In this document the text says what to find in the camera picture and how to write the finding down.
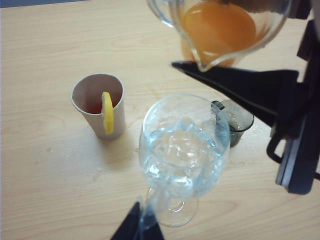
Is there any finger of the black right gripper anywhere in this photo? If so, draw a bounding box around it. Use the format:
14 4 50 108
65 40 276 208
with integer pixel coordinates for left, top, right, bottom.
217 0 312 20
171 60 305 129

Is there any yellow lemon slice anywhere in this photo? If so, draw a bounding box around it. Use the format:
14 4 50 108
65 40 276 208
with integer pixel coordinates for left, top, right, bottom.
100 91 115 136

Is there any grey smoked measuring cup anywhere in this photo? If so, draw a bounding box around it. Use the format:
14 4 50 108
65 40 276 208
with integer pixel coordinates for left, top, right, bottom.
210 99 255 149

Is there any clear wine glass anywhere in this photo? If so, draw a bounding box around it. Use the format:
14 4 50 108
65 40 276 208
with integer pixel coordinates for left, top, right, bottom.
138 93 232 228

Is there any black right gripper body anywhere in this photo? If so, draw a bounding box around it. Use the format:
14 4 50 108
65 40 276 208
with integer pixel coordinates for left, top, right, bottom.
265 19 320 196

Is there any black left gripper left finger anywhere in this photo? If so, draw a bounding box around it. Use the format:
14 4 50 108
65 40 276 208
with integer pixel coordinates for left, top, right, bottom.
109 201 141 240

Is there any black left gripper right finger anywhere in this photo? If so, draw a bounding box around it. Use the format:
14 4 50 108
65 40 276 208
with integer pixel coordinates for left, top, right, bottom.
138 196 166 240

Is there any clear measuring cup orange juice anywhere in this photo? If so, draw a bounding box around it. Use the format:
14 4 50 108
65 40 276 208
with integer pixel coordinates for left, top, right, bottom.
146 0 293 73

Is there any beige paper cup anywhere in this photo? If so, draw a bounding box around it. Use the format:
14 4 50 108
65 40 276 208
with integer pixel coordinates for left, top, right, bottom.
71 73 126 141

